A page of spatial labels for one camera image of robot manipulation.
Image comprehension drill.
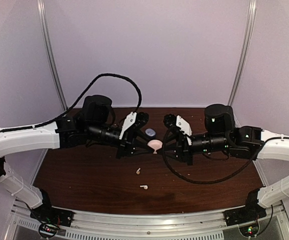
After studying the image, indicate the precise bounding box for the right black braided cable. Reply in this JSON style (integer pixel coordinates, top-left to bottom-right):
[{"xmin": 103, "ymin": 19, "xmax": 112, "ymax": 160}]
[{"xmin": 161, "ymin": 126, "xmax": 255, "ymax": 185}]

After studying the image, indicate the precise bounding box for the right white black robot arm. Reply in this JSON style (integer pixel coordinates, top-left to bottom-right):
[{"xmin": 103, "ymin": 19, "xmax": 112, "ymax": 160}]
[{"xmin": 160, "ymin": 103, "xmax": 289, "ymax": 221}]

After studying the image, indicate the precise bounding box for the aluminium frame post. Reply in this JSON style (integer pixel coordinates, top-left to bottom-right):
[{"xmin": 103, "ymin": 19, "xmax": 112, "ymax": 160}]
[
  {"xmin": 37, "ymin": 0, "xmax": 68, "ymax": 111},
  {"xmin": 227, "ymin": 0, "xmax": 257, "ymax": 106}
]

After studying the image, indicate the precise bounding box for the black braided cable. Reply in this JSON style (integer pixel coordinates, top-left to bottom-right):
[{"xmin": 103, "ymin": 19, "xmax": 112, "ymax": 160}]
[
  {"xmin": 161, "ymin": 126, "xmax": 255, "ymax": 185},
  {"xmin": 0, "ymin": 73, "xmax": 143, "ymax": 133}
]

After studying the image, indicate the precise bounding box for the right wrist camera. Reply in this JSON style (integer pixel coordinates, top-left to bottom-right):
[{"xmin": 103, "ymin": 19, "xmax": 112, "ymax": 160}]
[{"xmin": 163, "ymin": 114, "xmax": 192, "ymax": 146}]

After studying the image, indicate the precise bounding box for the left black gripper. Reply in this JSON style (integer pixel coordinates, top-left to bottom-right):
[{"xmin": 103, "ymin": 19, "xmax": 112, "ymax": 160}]
[{"xmin": 87, "ymin": 121, "xmax": 155, "ymax": 159}]

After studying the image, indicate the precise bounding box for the left aluminium frame post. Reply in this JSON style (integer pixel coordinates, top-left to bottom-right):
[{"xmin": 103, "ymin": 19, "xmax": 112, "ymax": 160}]
[{"xmin": 37, "ymin": 0, "xmax": 68, "ymax": 111}]

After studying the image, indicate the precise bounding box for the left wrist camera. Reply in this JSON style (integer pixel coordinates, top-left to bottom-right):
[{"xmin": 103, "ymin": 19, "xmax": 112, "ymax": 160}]
[{"xmin": 119, "ymin": 112, "xmax": 149, "ymax": 140}]

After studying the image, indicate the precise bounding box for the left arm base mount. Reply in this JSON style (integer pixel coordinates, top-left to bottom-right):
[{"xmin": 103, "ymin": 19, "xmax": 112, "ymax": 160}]
[{"xmin": 29, "ymin": 207, "xmax": 74, "ymax": 239}]

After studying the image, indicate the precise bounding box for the purple earbud charging case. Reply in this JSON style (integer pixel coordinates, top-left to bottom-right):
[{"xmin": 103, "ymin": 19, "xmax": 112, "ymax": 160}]
[{"xmin": 145, "ymin": 128, "xmax": 156, "ymax": 138}]

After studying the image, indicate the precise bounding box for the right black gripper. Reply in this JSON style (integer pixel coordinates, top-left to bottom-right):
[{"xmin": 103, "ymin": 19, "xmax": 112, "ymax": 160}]
[{"xmin": 156, "ymin": 132, "xmax": 230, "ymax": 167}]

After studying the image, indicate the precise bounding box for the pink round charging case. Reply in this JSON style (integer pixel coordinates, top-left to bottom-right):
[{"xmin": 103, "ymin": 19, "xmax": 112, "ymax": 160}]
[{"xmin": 147, "ymin": 139, "xmax": 163, "ymax": 154}]

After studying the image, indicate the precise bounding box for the white stem earbud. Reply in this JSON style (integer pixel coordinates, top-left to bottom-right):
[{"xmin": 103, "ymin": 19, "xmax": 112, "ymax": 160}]
[{"xmin": 139, "ymin": 185, "xmax": 149, "ymax": 190}]

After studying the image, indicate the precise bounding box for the left black braided cable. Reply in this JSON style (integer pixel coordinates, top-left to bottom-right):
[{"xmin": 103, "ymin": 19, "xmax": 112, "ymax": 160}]
[{"xmin": 0, "ymin": 73, "xmax": 143, "ymax": 133}]

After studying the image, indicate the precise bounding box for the right aluminium frame post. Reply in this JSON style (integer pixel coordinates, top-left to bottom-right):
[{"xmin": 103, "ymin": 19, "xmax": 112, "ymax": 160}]
[{"xmin": 227, "ymin": 0, "xmax": 257, "ymax": 106}]

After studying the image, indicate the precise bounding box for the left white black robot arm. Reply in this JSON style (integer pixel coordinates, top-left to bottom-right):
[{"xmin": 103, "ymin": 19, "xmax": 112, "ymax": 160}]
[{"xmin": 0, "ymin": 95, "xmax": 155, "ymax": 222}]

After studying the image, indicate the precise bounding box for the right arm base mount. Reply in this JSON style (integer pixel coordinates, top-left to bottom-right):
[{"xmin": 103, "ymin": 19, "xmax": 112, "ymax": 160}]
[{"xmin": 223, "ymin": 206, "xmax": 267, "ymax": 239}]

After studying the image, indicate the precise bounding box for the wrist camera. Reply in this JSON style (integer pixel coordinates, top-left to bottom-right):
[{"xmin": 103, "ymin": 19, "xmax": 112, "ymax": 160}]
[
  {"xmin": 163, "ymin": 114, "xmax": 192, "ymax": 146},
  {"xmin": 119, "ymin": 112, "xmax": 149, "ymax": 140}
]

